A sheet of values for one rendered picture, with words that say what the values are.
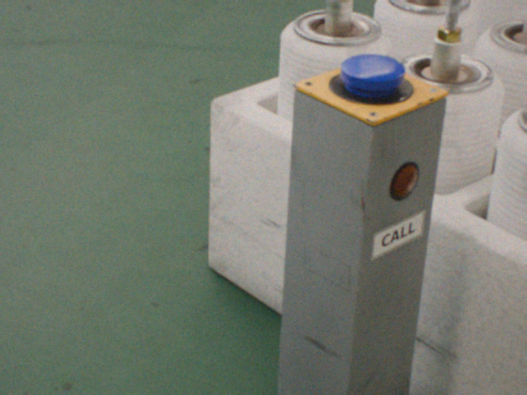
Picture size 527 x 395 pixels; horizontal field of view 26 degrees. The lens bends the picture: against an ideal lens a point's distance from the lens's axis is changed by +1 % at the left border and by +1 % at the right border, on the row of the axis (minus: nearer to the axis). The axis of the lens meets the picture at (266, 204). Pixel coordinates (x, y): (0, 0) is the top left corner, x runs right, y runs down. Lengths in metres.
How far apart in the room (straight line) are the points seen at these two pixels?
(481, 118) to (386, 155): 0.20
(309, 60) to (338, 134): 0.25
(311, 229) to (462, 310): 0.17
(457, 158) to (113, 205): 0.44
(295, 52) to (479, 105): 0.17
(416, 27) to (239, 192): 0.21
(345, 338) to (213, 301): 0.31
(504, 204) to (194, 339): 0.31
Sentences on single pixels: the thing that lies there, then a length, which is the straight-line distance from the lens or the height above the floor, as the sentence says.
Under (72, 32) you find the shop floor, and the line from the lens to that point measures 1.64.
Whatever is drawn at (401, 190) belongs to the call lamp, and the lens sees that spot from 0.72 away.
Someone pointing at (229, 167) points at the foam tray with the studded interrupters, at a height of 0.12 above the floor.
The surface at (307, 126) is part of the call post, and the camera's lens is 0.72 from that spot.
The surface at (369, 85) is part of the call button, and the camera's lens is 0.70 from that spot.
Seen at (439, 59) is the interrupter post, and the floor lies 0.27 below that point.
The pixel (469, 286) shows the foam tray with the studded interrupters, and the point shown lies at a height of 0.14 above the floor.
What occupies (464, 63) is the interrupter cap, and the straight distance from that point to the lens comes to 0.93.
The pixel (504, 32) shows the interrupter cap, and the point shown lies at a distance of 1.00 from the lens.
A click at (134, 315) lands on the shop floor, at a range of 1.04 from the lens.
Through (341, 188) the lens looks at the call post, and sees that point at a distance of 0.72.
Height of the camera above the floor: 0.61
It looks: 30 degrees down
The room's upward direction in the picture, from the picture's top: 3 degrees clockwise
